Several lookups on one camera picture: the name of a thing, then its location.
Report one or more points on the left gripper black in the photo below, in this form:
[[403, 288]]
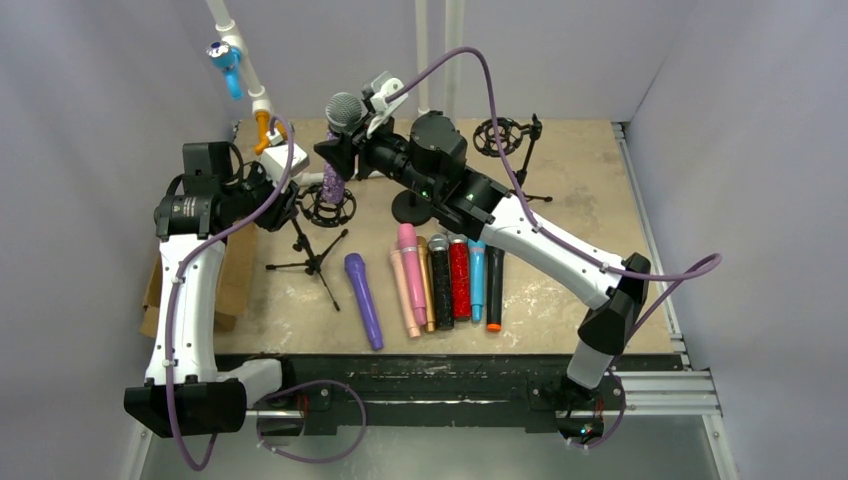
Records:
[[282, 208]]

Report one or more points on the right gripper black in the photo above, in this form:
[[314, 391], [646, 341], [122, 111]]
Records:
[[357, 145]]

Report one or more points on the glitter purple microphone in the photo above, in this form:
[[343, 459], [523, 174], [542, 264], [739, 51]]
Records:
[[344, 113]]

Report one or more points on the black tripod mic stand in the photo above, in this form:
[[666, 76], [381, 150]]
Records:
[[326, 212], [512, 135]]

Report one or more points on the brown cardboard box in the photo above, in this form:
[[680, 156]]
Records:
[[233, 287]]

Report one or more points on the black round-base mic stand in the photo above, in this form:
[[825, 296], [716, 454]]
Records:
[[409, 207]]

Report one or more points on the hot pink microphone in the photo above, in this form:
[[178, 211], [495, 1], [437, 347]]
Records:
[[408, 247]]

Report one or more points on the gold microphone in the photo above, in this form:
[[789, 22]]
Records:
[[423, 256]]

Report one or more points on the black glitter microphone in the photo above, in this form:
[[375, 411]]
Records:
[[438, 246]]

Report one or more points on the red glitter microphone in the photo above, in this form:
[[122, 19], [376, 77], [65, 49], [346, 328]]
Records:
[[460, 277]]

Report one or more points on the light blue microphone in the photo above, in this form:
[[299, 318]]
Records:
[[477, 264]]

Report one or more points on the black microphone orange end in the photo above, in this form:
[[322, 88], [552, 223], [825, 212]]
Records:
[[495, 283]]

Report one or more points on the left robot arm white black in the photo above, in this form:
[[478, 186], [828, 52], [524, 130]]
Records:
[[183, 389]]

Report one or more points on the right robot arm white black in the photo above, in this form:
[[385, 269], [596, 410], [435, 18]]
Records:
[[609, 285]]

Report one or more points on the orange toy microphone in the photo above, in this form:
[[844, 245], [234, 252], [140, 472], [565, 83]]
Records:
[[271, 131]]

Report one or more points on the blue toy microphone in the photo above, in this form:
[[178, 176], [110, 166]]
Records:
[[227, 58]]

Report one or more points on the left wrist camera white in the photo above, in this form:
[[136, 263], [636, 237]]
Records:
[[283, 163]]

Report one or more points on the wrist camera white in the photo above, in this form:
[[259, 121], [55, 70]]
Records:
[[378, 92], [283, 163]]

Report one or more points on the white PVC pipe frame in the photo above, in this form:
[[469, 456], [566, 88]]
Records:
[[362, 25]]

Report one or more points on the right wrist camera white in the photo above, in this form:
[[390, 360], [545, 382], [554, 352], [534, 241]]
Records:
[[378, 92]]

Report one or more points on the black table edge rail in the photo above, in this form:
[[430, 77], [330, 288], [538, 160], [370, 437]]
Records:
[[526, 391]]

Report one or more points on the aluminium frame rail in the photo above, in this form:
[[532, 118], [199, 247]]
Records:
[[668, 426]]

